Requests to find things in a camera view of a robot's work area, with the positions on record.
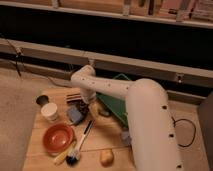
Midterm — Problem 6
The dark grape bunch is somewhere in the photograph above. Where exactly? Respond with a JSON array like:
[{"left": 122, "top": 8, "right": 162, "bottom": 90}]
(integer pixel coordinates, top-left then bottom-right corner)
[{"left": 77, "top": 101, "right": 89, "bottom": 115}]

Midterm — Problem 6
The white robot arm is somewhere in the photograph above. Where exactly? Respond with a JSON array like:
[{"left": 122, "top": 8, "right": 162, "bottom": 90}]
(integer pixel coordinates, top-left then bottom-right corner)
[{"left": 71, "top": 65, "right": 184, "bottom": 171}]

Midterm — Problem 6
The white paper cup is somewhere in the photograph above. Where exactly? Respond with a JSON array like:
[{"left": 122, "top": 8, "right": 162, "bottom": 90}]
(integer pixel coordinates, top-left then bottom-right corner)
[{"left": 41, "top": 103, "right": 58, "bottom": 122}]

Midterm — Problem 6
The small dark cup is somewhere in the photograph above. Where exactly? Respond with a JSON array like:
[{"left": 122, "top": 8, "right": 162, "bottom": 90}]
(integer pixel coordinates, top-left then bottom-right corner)
[{"left": 36, "top": 95, "right": 49, "bottom": 106}]

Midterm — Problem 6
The brown chocolate bar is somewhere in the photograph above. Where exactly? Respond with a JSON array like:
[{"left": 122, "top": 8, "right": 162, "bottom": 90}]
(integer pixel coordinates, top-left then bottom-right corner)
[{"left": 66, "top": 93, "right": 82, "bottom": 103}]

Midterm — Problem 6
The blue-grey sponge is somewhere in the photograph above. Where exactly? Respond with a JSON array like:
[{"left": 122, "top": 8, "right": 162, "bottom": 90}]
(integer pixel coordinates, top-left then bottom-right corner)
[{"left": 67, "top": 105, "right": 84, "bottom": 125}]

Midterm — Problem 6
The green plastic tray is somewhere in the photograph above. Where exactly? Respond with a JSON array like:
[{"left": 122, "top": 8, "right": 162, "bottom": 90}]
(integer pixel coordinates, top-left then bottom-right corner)
[{"left": 96, "top": 74, "right": 131, "bottom": 127}]

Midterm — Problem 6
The wooden board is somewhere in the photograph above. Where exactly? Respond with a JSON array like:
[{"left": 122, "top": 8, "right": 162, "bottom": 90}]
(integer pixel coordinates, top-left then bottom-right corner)
[{"left": 22, "top": 85, "right": 138, "bottom": 171}]

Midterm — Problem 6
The grey crumpled cloth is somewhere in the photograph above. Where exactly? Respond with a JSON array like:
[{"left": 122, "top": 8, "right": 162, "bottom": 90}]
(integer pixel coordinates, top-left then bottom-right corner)
[{"left": 121, "top": 131, "right": 131, "bottom": 146}]

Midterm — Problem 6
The orange bowl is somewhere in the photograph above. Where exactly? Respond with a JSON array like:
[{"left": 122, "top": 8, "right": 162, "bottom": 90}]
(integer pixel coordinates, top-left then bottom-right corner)
[{"left": 42, "top": 123, "right": 74, "bottom": 153}]

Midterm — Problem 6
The yellow potato toy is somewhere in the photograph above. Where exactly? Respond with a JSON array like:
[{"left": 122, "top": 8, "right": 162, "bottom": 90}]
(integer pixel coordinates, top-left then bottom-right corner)
[{"left": 100, "top": 149, "right": 114, "bottom": 167}]

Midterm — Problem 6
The black cable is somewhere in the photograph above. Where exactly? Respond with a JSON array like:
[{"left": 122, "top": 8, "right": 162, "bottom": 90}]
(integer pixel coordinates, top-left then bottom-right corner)
[{"left": 171, "top": 117, "right": 198, "bottom": 148}]

